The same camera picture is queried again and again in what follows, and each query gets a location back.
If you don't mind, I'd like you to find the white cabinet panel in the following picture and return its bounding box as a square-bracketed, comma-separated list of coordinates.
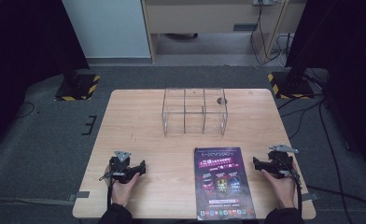
[62, 0, 151, 59]

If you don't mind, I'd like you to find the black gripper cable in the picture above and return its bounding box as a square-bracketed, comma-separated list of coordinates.
[106, 178, 114, 210]
[290, 172, 303, 217]

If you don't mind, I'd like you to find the person's right hand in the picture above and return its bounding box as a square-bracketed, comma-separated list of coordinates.
[260, 169, 298, 210]

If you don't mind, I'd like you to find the light wooden desk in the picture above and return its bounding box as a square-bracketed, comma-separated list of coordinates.
[141, 0, 307, 63]

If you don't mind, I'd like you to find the clear acrylic compartment box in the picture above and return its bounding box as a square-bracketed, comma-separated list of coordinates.
[161, 87, 229, 137]

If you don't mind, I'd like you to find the long black floor cable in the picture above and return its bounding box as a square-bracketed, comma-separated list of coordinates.
[318, 101, 354, 224]

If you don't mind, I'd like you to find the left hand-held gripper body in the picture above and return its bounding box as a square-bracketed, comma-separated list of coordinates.
[108, 150, 136, 185]

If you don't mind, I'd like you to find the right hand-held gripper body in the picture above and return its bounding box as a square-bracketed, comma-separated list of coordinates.
[266, 143, 300, 180]

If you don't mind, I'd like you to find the black stand with striped base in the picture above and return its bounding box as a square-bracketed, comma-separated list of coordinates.
[266, 46, 316, 101]
[54, 59, 102, 102]

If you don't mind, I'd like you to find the grey power strip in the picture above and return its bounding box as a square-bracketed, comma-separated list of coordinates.
[252, 0, 276, 7]

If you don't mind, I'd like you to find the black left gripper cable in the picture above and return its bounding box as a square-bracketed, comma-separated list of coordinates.
[106, 178, 114, 210]

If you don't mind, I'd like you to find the dark curtain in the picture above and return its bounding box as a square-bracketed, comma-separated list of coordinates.
[285, 0, 366, 171]
[0, 0, 91, 157]

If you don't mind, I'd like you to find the purple printed magazine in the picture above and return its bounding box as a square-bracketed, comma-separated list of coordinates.
[193, 147, 257, 221]

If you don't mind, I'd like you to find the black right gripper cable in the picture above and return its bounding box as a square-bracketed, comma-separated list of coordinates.
[290, 172, 303, 217]

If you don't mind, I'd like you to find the grey tape strip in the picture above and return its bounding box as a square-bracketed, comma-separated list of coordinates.
[302, 191, 319, 203]
[67, 190, 91, 202]

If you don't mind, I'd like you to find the person's left hand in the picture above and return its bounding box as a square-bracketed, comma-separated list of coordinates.
[104, 164, 142, 208]

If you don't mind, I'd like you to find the black hanging cable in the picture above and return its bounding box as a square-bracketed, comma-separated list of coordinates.
[249, 3, 286, 66]

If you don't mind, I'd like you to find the thin black floor cable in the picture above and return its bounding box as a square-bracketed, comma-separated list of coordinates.
[15, 101, 35, 119]

